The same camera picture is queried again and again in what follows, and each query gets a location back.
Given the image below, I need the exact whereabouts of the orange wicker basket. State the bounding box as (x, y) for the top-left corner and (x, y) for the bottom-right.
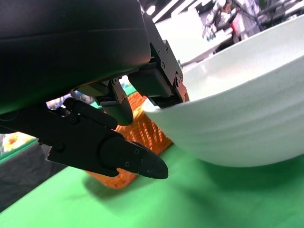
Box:
(86, 91), (190, 190)

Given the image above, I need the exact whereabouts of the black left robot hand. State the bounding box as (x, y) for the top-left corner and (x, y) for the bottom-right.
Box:
(0, 0), (190, 180)

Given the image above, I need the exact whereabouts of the black backdrop cloth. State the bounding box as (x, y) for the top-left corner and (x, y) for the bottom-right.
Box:
(0, 142), (67, 212)

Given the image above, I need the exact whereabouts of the green table cloth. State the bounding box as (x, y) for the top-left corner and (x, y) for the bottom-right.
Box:
(0, 135), (304, 228)

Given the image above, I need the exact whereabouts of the pale green bowl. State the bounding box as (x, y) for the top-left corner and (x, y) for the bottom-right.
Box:
(142, 15), (304, 168)

